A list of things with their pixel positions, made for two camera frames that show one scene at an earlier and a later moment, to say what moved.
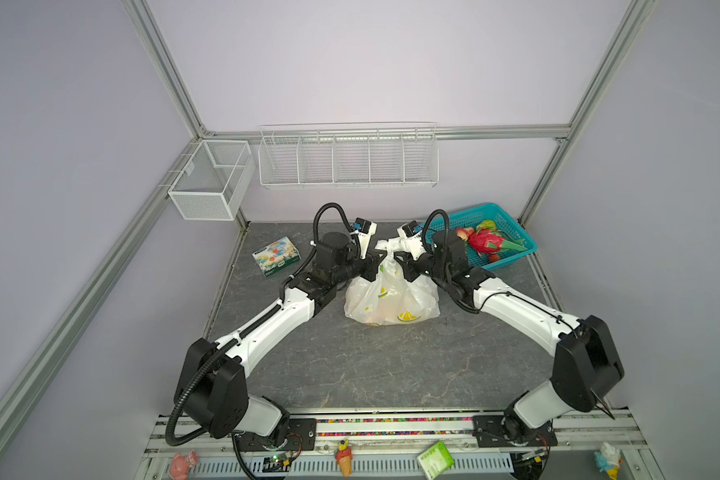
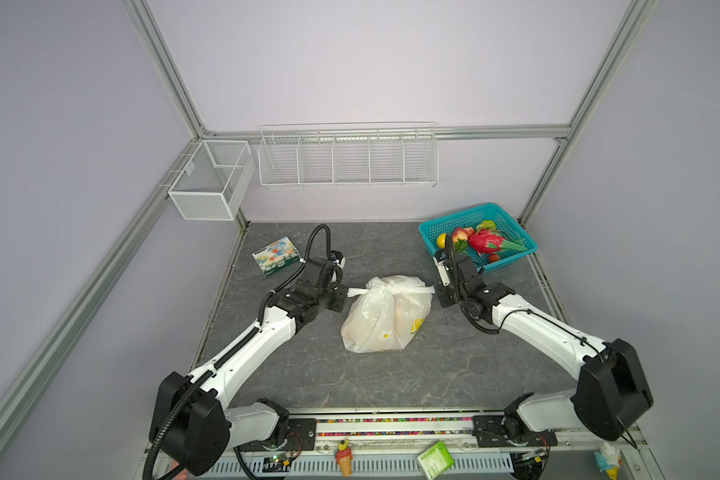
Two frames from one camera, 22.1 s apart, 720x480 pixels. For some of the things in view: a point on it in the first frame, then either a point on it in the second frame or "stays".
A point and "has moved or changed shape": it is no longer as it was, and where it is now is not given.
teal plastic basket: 475,216 stays
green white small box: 436,460 stays
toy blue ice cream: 607,459 stays
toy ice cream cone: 344,457 stays
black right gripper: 408,266 to 442,292
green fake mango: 486,224 stays
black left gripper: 373,258 to 337,304
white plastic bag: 391,298 has moved or changed shape
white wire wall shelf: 350,155 stays
